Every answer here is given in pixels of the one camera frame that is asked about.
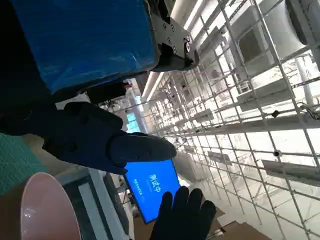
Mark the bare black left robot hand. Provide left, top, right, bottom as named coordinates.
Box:
left=0, top=0, right=200, bottom=175

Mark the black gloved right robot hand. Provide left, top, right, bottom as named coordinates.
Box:
left=149, top=186, right=217, bottom=240

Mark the pink bowl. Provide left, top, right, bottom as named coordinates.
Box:
left=0, top=171, right=82, bottom=240

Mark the monitor with blue screen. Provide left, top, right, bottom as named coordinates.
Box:
left=123, top=158, right=181, bottom=225

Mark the brown cardboard box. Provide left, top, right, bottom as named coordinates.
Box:
left=199, top=199, right=276, bottom=240

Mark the white unit with grey grille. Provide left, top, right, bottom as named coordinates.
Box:
left=56, top=167, right=136, bottom=240

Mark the green cutting mat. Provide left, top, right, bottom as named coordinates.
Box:
left=0, top=132, right=50, bottom=196

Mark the white ceiling air conditioner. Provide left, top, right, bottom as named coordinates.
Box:
left=234, top=7, right=296, bottom=76

